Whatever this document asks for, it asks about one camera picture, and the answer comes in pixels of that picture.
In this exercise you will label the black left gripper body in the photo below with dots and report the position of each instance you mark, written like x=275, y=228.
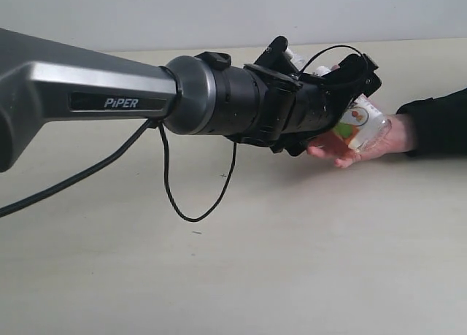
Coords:
x=323, y=98

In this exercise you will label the floral label bottle white cap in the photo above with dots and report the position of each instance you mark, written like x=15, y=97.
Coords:
x=365, y=123

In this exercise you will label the black sleeved forearm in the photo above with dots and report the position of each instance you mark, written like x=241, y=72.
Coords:
x=437, y=125

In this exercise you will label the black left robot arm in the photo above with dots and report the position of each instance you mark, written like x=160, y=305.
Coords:
x=268, y=103

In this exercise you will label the person's open bare hand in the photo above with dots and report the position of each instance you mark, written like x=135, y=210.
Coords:
x=400, y=138

